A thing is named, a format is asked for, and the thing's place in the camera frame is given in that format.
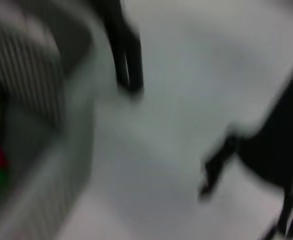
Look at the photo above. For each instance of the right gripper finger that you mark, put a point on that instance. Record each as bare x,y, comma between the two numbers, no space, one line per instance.
215,170
291,215

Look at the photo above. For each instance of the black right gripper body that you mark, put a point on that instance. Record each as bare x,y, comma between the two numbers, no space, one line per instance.
281,140

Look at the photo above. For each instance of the grey perforated plastic basket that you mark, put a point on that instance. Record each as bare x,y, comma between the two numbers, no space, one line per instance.
36,75

